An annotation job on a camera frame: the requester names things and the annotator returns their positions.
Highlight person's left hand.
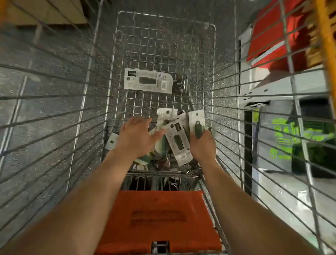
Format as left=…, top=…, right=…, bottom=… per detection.
left=116, top=117, right=167, bottom=161

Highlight person's right hand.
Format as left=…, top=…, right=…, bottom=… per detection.
left=189, top=129, right=217, bottom=165

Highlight black headed green peeler packet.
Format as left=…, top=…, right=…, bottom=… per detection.
left=105, top=132, right=121, bottom=152

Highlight grey carded item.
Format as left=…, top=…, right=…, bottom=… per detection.
left=123, top=68, right=174, bottom=94

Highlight orange wire shopping cart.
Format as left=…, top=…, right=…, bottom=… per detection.
left=0, top=0, right=336, bottom=255

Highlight person's left forearm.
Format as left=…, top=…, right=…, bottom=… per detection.
left=0, top=152, right=138, bottom=255

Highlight person's right forearm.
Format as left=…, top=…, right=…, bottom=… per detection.
left=198, top=158, right=317, bottom=255

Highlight orange cart seat flap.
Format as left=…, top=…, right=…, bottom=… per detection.
left=94, top=190, right=223, bottom=255

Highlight green black packets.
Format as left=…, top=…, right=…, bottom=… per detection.
left=270, top=118, right=336, bottom=161

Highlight red packets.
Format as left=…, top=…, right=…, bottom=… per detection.
left=247, top=0, right=311, bottom=71

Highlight large open cardboard box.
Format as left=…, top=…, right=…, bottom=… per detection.
left=0, top=0, right=89, bottom=26

